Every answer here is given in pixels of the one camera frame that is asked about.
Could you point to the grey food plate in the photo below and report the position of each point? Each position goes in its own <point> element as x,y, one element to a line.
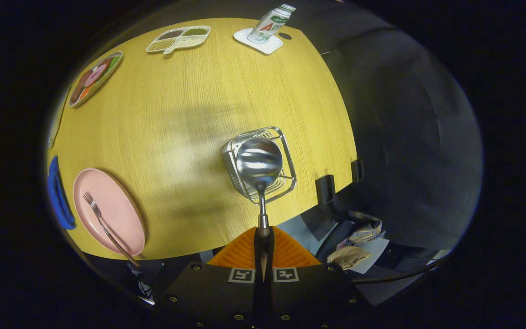
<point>94,77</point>

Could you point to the black table clamp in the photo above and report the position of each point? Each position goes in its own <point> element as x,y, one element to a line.
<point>325,189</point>
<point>356,171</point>

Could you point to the black table grommet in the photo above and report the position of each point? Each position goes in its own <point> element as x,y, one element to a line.
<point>285,35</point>

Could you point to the long brown meat piece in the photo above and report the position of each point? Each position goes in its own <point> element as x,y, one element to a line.
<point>80,89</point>

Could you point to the pink plate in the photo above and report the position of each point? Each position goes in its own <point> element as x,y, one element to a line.
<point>117,219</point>

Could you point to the white bottle green cap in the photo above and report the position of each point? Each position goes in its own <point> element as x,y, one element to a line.
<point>270,25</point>

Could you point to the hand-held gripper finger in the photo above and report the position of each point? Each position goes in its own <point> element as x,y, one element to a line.
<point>269,251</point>
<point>258,251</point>

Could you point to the green lettuce leaf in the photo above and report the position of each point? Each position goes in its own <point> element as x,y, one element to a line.
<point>113,63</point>

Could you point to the white square coaster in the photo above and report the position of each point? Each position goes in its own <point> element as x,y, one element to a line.
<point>267,47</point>

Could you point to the blue towel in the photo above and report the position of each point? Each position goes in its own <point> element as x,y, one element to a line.
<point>60,201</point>

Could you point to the beige crumpled bag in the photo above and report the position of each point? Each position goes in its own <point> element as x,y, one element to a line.
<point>347,257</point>

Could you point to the pink ham slice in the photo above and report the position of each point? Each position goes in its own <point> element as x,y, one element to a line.
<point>95,75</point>

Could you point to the white divided bean tray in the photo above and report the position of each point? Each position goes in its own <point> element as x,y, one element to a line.
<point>178,39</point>

